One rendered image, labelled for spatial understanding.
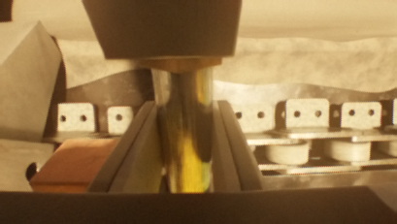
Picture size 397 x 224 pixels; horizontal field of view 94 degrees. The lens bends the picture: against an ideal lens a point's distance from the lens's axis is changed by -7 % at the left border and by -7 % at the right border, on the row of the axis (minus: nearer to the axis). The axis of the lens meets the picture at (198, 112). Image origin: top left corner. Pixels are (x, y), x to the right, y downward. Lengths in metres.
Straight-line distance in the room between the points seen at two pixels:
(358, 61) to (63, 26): 0.33
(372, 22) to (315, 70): 0.08
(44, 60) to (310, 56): 0.27
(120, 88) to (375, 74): 0.30
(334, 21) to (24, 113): 0.31
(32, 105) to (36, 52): 0.05
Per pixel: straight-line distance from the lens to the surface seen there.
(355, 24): 0.29
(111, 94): 0.25
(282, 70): 0.25
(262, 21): 0.24
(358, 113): 0.28
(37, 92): 0.23
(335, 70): 0.28
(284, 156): 0.20
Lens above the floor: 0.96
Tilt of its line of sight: 85 degrees down
